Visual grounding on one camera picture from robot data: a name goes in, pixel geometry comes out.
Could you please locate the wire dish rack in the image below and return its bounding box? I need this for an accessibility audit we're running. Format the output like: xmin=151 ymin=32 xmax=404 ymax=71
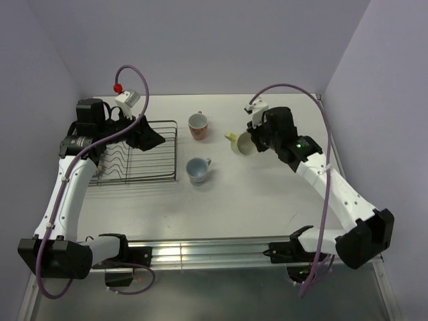
xmin=90 ymin=120 xmax=178 ymax=186

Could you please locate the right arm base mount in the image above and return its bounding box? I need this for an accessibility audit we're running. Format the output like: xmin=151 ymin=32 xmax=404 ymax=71
xmin=263 ymin=238 xmax=316 ymax=264

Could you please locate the purple cable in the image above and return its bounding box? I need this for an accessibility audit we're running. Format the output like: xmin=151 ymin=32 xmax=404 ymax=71
xmin=35 ymin=65 xmax=156 ymax=299
xmin=249 ymin=82 xmax=335 ymax=299

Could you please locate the pink patterned mug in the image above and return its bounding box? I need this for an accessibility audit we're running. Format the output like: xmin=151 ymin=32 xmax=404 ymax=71
xmin=188 ymin=111 xmax=208 ymax=140

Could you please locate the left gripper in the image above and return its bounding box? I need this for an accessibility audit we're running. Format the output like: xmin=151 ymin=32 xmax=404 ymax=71
xmin=98 ymin=107 xmax=165 ymax=151

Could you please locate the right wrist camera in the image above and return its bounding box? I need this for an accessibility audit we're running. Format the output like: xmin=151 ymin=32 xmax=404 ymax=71
xmin=244 ymin=98 xmax=269 ymax=128

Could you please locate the cream and brown tumbler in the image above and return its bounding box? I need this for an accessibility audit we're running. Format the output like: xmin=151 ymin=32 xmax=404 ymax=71
xmin=94 ymin=161 xmax=104 ymax=177

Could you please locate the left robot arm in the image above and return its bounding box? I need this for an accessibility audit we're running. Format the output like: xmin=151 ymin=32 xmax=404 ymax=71
xmin=17 ymin=97 xmax=165 ymax=280

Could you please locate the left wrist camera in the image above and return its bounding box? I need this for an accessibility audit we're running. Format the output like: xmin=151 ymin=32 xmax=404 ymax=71
xmin=113 ymin=84 xmax=140 ymax=120

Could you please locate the light blue mug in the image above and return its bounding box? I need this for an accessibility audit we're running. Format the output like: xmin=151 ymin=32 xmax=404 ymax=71
xmin=186 ymin=158 xmax=211 ymax=185

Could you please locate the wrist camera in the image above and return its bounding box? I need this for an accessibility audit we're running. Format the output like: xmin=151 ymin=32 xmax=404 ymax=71
xmin=113 ymin=84 xmax=140 ymax=120
xmin=244 ymin=98 xmax=269 ymax=128

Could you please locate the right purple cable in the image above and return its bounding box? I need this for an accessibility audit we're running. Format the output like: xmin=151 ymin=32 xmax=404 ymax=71
xmin=249 ymin=82 xmax=335 ymax=299

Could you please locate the pale yellow mug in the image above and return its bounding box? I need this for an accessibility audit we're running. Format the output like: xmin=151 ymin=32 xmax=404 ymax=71
xmin=224 ymin=132 xmax=258 ymax=157

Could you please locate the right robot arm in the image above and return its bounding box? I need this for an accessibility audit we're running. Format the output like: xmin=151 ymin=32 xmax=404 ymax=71
xmin=245 ymin=105 xmax=395 ymax=270

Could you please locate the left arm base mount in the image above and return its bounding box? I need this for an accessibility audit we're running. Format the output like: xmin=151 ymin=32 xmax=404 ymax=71
xmin=99 ymin=233 xmax=156 ymax=295

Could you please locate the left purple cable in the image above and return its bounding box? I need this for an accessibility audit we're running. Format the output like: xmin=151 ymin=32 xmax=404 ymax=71
xmin=35 ymin=65 xmax=156 ymax=299

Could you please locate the aluminium mounting rail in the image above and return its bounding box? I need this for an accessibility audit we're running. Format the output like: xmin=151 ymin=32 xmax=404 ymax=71
xmin=129 ymin=237 xmax=289 ymax=271

